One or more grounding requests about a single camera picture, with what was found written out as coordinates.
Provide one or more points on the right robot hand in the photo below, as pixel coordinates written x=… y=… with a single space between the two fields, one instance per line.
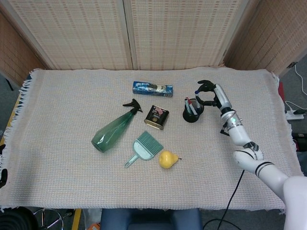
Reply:
x=224 y=98

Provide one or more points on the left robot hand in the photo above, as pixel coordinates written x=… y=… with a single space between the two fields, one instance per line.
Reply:
x=3 y=178

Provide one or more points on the blue-capped white marker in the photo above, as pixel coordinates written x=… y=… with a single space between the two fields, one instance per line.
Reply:
x=198 y=97

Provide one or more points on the teal marker with black cap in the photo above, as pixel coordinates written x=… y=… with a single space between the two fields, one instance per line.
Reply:
x=187 y=104

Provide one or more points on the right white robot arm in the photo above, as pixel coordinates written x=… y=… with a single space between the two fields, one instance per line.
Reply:
x=239 y=134

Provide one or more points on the black mesh pen holder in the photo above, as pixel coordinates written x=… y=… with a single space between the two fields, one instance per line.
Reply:
x=190 y=118

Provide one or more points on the black ribbed round object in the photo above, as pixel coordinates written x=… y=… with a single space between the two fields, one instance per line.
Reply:
x=14 y=220

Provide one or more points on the chrome stool base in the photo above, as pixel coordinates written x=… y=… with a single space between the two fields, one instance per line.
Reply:
x=54 y=219

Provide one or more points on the white woven tablecloth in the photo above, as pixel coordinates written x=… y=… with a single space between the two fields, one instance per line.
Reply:
x=72 y=179

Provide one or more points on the black and gold tin can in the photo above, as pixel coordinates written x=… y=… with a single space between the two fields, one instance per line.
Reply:
x=156 y=117

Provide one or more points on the white power strip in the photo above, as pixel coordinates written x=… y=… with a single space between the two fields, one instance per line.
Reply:
x=293 y=116

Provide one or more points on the woven bamboo screen panel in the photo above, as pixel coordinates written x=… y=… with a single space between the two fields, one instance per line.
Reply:
x=14 y=52
x=182 y=33
x=79 y=33
x=275 y=36

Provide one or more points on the blue cardboard box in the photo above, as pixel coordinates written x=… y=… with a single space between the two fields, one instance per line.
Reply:
x=144 y=88

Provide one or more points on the yellow pear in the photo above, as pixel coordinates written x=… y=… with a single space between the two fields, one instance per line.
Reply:
x=166 y=160

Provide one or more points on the teal mini brush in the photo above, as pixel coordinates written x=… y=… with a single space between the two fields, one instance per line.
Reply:
x=151 y=141

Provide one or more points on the teal mini dustpan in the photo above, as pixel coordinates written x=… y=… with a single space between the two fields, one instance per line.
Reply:
x=142 y=151

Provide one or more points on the orange packet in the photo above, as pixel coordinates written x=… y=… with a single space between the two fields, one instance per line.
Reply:
x=94 y=227

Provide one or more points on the green spray bottle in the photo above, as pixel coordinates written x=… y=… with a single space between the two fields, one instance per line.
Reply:
x=112 y=129

